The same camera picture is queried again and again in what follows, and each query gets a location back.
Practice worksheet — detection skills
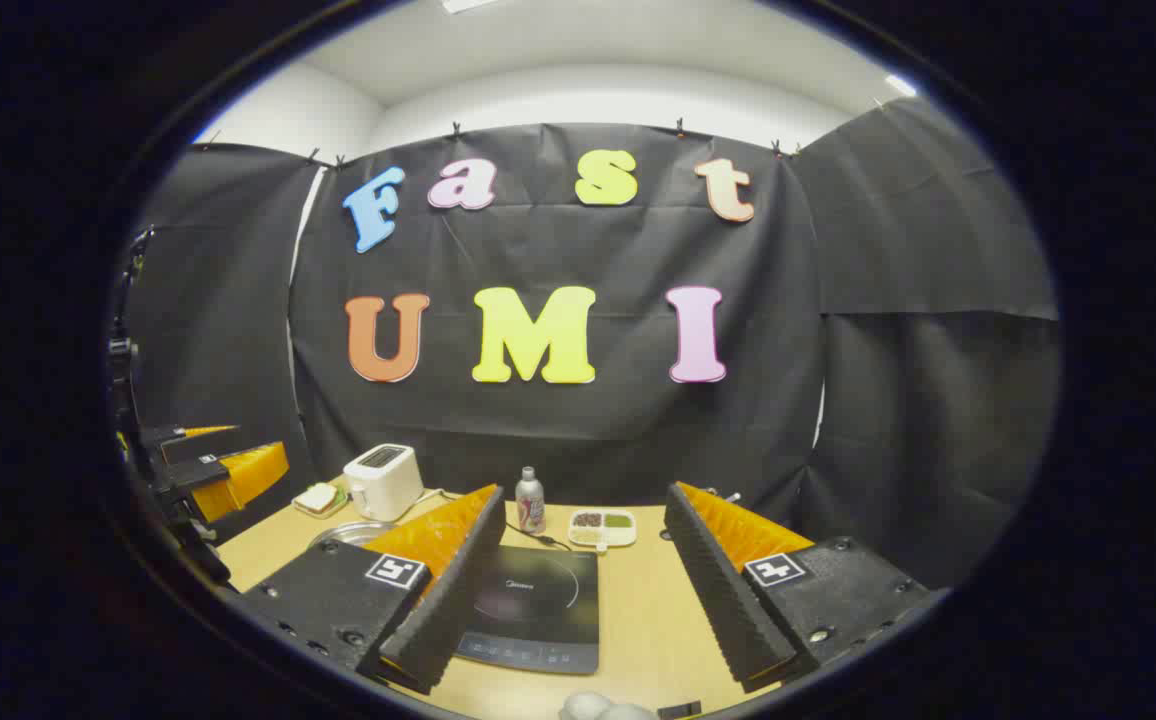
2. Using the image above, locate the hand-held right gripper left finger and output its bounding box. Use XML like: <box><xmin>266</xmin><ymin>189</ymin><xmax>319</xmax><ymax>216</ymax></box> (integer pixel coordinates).
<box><xmin>238</xmin><ymin>484</ymin><xmax>506</xmax><ymax>696</ymax></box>

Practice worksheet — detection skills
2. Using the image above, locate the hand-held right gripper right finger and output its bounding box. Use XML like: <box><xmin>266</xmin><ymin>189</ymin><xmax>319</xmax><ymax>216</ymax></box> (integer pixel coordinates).
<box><xmin>664</xmin><ymin>482</ymin><xmax>939</xmax><ymax>693</ymax></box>

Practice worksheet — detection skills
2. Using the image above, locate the black induction cooktop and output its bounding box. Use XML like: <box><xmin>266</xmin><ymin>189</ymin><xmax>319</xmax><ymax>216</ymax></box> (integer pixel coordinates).
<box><xmin>455</xmin><ymin>545</ymin><xmax>601</xmax><ymax>675</ymax></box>

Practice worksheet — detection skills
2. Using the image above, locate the stainless steel pot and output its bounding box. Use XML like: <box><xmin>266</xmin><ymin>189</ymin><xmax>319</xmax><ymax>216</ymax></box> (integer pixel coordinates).
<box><xmin>308</xmin><ymin>520</ymin><xmax>399</xmax><ymax>549</ymax></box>

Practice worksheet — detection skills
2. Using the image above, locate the small sandwich plate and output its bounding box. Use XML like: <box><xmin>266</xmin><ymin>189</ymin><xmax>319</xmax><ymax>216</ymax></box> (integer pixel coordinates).
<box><xmin>292</xmin><ymin>486</ymin><xmax>349</xmax><ymax>520</ymax></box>

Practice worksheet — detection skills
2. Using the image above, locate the silver drink bottle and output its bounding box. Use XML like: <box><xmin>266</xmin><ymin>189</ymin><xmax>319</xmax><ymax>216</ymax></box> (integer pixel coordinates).
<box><xmin>515</xmin><ymin>466</ymin><xmax>547</xmax><ymax>534</ymax></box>

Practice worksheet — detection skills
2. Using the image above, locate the white toaster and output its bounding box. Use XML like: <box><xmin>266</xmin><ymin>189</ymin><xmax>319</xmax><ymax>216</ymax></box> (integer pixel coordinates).
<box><xmin>343</xmin><ymin>443</ymin><xmax>425</xmax><ymax>522</ymax></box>

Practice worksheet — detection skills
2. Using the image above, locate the white divided bean tray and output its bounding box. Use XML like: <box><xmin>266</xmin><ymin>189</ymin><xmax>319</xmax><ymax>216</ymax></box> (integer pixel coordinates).
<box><xmin>568</xmin><ymin>509</ymin><xmax>638</xmax><ymax>549</ymax></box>

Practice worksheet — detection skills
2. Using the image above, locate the black power cable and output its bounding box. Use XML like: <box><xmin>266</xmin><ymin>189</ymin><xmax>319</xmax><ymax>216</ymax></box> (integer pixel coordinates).
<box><xmin>443</xmin><ymin>492</ymin><xmax>571</xmax><ymax>552</ymax></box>

